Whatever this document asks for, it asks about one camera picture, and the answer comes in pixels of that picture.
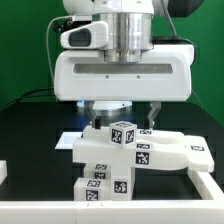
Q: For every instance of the white small cube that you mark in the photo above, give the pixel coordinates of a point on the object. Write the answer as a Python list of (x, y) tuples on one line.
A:
[(122, 133)]

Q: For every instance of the background camera on stand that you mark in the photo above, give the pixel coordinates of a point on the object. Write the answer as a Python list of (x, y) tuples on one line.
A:
[(82, 18)]

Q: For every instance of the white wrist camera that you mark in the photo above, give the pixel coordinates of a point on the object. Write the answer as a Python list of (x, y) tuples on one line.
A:
[(90, 36)]

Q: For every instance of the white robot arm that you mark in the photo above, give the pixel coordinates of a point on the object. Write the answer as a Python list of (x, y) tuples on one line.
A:
[(111, 56)]

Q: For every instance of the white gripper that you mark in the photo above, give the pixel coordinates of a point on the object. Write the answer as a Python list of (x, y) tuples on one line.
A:
[(163, 74)]

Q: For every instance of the white chair back frame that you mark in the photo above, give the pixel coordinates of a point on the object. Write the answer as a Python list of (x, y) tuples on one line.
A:
[(153, 149)]

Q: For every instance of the white obstacle fence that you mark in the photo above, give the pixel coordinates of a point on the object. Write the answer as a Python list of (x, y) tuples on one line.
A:
[(209, 209)]

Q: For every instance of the white block at left edge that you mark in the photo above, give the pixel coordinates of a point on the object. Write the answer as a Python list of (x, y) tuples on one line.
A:
[(3, 171)]

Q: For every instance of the white marker base plate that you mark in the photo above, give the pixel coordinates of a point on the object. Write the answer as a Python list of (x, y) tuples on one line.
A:
[(66, 140)]

